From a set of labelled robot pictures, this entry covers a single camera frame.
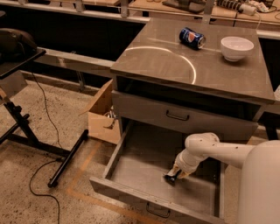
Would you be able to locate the open grey middle drawer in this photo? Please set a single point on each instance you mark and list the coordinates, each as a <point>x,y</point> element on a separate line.
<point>135,175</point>

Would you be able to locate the dark blue rxbar wrapper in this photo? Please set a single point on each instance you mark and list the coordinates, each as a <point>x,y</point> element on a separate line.
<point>171,179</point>

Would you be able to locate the blue pepsi can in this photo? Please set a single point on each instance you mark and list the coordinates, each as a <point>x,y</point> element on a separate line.
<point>192,38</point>

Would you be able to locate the dark bag on stand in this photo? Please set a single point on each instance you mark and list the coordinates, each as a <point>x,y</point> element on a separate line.
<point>15,45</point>

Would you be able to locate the closed grey top drawer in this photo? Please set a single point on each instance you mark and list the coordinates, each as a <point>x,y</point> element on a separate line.
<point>181,119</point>

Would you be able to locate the grey metal drawer cabinet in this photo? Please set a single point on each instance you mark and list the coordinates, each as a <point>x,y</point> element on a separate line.
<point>158,66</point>

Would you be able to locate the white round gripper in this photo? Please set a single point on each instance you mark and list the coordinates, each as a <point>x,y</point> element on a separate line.
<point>184,166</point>

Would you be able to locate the white ceramic bowl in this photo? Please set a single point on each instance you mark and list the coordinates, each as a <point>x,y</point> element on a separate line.
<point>235,48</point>

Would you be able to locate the cardboard box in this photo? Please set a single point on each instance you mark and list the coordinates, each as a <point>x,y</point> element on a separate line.
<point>101,118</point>

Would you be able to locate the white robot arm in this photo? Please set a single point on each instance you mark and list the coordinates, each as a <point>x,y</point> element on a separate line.
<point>259,193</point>

